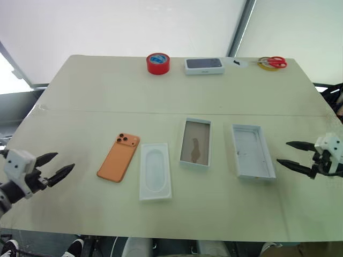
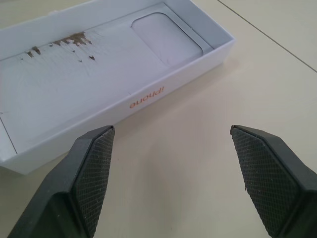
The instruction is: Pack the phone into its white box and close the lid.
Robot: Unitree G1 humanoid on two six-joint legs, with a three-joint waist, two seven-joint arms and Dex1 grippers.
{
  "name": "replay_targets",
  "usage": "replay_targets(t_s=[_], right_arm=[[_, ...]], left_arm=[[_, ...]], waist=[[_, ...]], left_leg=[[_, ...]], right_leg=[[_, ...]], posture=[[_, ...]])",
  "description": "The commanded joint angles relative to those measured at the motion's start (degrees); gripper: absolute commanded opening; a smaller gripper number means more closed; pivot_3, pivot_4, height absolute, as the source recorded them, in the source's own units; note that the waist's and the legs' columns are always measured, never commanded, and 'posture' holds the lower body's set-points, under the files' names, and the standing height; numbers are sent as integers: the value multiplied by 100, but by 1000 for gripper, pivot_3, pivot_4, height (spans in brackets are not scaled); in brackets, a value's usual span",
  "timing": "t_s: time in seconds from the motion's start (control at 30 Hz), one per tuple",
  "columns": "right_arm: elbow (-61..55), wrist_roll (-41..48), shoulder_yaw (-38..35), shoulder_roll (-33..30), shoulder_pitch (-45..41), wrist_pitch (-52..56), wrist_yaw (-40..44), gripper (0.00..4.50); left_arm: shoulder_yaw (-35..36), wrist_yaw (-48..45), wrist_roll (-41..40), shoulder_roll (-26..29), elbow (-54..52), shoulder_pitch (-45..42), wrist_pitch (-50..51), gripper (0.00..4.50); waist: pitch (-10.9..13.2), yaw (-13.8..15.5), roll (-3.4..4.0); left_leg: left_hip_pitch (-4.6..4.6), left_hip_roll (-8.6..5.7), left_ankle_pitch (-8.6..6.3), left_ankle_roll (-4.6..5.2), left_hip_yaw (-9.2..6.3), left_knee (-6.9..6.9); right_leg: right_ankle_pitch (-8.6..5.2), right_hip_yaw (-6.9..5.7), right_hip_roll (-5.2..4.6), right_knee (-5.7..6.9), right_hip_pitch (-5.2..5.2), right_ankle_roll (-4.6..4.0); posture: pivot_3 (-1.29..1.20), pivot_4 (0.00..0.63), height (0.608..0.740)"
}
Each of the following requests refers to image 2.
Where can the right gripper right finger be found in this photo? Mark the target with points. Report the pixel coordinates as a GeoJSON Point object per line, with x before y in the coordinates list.
{"type": "Point", "coordinates": [275, 183]}

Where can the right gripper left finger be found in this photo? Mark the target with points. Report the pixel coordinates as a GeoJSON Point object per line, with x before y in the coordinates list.
{"type": "Point", "coordinates": [74, 188]}

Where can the white phone box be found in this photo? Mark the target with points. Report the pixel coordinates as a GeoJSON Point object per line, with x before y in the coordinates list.
{"type": "Point", "coordinates": [74, 86]}

